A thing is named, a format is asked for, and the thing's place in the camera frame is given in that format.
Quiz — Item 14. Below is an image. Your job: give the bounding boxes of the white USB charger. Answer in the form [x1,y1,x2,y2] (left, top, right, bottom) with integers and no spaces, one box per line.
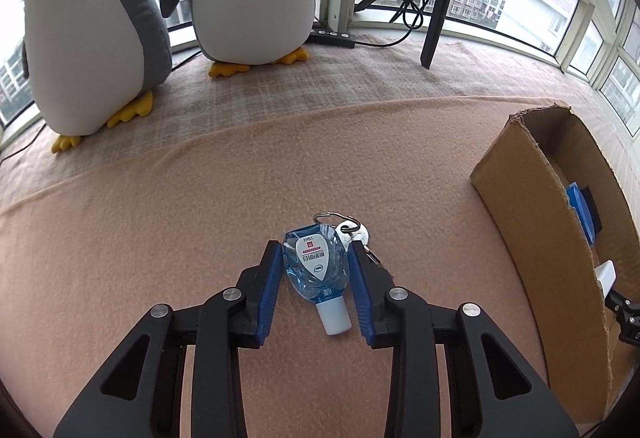
[594,260,616,298]

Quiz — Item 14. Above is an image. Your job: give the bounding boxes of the blue sanitizer bottle keychain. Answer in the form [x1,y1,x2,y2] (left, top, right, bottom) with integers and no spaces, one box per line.
[282,211,380,336]

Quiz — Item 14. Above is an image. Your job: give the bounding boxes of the blue phone stand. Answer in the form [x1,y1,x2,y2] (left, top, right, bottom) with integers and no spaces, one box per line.
[566,182,597,246]

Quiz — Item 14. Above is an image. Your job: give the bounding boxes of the black lipstick tube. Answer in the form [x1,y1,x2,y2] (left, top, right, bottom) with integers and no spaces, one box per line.
[582,187,602,234]

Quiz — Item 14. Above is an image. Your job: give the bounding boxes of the brown cardboard box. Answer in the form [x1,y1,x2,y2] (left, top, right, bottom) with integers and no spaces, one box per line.
[471,105,639,424]

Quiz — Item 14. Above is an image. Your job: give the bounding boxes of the pink blanket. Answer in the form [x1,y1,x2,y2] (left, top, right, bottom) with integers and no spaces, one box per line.
[0,94,557,438]

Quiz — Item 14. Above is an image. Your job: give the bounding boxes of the pink plaid mat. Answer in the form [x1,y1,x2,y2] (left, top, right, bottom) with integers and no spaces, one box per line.
[1,38,639,207]

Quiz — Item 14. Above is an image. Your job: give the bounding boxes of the black inline remote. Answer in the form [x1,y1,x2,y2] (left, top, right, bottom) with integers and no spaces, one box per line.
[306,29,356,49]

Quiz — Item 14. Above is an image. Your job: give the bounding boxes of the large plush penguin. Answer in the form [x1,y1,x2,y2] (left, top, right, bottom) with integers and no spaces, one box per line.
[23,0,172,153]

